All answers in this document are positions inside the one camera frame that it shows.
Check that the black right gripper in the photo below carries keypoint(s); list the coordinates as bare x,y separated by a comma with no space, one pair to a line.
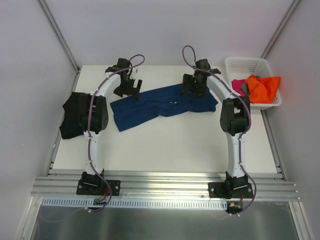
194,85

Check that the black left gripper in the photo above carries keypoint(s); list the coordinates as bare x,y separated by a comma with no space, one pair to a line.
129,88

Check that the blue t shirt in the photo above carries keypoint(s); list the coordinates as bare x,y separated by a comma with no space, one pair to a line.
168,101

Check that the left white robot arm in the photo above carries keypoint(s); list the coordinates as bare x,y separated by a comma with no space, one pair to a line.
87,114

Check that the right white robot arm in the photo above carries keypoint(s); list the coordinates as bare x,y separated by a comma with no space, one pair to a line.
235,121

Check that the pink t shirt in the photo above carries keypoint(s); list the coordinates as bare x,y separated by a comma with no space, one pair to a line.
237,84

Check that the white plastic laundry basket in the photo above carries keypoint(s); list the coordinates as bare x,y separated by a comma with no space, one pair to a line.
243,67

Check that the grey t shirt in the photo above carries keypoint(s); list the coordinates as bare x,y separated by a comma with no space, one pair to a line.
245,89

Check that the folded black t shirt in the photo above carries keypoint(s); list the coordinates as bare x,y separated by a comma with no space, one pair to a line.
70,127

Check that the orange t shirt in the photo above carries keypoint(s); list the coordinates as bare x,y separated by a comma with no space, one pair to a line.
262,90

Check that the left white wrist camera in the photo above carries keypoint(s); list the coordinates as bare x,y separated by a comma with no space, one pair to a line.
134,71

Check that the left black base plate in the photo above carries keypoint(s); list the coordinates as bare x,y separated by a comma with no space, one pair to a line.
98,187

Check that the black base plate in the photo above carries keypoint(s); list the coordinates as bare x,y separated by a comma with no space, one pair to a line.
219,190
98,187

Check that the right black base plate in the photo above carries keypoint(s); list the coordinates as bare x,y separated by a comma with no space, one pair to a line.
219,190

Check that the white slotted cable duct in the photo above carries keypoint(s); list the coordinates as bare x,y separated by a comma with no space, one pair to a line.
134,203

